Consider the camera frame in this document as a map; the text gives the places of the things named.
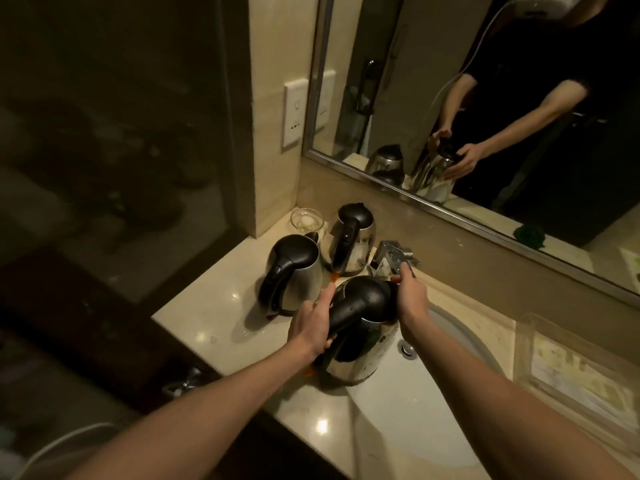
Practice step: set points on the person's right hand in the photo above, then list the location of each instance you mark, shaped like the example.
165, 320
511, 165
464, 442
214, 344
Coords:
411, 300

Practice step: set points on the person's left hand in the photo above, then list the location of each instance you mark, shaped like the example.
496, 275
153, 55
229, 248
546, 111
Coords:
310, 327

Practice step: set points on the person's left thumb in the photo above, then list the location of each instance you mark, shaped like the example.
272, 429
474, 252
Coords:
325, 294

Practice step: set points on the person's right fingers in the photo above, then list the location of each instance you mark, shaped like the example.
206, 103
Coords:
403, 274

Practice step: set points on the steel kettle with black lid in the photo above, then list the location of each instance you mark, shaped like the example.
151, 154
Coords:
351, 237
362, 327
290, 274

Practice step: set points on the person's left forearm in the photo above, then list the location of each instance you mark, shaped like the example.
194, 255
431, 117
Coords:
170, 422

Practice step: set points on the person's right forearm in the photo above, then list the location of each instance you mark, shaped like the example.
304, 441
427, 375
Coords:
510, 409

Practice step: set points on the chrome sink faucet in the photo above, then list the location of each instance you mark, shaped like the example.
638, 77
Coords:
395, 257

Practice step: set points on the clear glass bowl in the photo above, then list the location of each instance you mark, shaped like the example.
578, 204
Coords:
306, 220

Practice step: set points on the white wash basin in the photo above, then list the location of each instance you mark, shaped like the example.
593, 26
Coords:
425, 394

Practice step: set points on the clear acrylic tray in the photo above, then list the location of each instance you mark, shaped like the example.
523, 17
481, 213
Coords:
575, 379

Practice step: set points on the framed wall mirror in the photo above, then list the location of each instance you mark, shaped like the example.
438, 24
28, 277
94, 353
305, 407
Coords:
475, 114

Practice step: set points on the white wall socket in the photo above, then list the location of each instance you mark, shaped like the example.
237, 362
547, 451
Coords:
295, 114

